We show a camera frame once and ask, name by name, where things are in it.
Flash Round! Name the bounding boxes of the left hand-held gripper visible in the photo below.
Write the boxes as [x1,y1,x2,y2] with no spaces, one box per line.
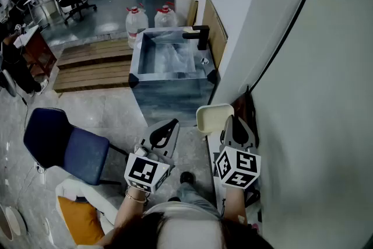
[124,118,180,194]

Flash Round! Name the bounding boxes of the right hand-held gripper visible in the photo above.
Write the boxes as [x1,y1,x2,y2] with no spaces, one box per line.
[214,115,262,190]

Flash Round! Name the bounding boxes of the cream plastic plate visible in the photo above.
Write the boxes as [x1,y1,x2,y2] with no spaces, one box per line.
[196,104,235,134]

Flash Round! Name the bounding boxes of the person's left forearm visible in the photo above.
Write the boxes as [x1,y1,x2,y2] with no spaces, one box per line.
[113,186,149,231]

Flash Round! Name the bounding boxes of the person's right forearm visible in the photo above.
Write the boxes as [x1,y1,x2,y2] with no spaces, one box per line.
[223,185,248,225]

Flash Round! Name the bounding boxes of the dark bag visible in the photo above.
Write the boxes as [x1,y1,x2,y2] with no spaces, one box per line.
[231,86,260,149]

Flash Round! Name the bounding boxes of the person's black shoe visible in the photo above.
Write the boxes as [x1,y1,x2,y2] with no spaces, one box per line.
[180,171,195,185]

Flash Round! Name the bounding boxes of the grey metal sink basin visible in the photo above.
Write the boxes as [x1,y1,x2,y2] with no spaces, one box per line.
[128,26,221,128]

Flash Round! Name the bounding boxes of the person's jeans leg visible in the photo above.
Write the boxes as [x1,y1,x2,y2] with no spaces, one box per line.
[176,182,222,219]

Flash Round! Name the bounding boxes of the blue upholstered chair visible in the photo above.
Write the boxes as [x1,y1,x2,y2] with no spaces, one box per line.
[23,107,129,187]

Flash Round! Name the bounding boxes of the white bag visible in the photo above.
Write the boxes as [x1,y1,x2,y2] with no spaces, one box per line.
[55,177,119,249]

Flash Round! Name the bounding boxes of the person's light shirt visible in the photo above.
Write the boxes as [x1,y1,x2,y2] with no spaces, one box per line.
[142,201,228,249]

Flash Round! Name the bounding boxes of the wooden slatted platform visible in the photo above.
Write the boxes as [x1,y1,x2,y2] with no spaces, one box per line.
[52,37,135,94]

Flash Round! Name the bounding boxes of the black faucet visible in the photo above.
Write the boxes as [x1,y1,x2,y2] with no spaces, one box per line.
[182,25,210,51]

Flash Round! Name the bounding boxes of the orange cushion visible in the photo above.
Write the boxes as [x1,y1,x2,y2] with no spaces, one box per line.
[57,196,105,246]

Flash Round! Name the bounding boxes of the large cardboard board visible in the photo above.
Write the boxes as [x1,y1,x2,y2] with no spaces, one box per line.
[201,0,228,70]

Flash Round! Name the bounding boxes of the clear water jug red cap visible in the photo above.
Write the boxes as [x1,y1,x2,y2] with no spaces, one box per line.
[154,2,178,29]
[125,2,149,49]

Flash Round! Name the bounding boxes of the thin cardboard board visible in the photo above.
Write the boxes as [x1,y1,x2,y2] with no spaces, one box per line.
[186,0,199,27]

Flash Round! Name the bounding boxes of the red-brown cabinet white top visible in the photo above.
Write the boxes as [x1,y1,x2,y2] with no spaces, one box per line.
[13,24,58,78]

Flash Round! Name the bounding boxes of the round white brown disc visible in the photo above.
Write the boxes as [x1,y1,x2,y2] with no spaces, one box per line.
[0,204,29,243]

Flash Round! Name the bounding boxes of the thin metal bracelet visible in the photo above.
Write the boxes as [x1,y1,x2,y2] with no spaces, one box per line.
[125,189,148,204]

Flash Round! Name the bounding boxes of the black cables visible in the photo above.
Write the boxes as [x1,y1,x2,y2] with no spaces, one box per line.
[244,188,262,208]

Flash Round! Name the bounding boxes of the black wall edge strip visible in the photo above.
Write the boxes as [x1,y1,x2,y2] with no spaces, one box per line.
[249,0,325,94]

